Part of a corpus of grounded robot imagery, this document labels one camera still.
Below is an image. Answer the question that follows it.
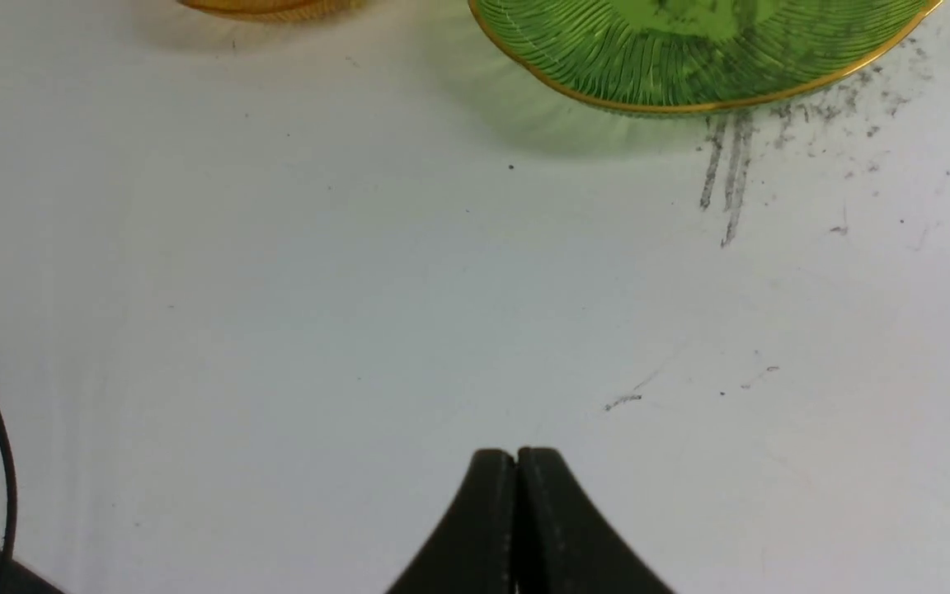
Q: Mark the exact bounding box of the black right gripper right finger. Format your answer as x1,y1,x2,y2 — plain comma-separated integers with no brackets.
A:
516,447,672,593

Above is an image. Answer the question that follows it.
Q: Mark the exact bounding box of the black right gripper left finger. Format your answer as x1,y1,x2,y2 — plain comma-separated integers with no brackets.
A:
389,449,517,593

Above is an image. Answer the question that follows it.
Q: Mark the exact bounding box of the green ribbed plastic plate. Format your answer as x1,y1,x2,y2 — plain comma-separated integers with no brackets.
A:
468,1,938,117

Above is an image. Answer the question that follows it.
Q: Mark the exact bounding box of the amber ribbed plastic plate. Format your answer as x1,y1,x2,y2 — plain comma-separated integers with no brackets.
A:
177,0,369,22

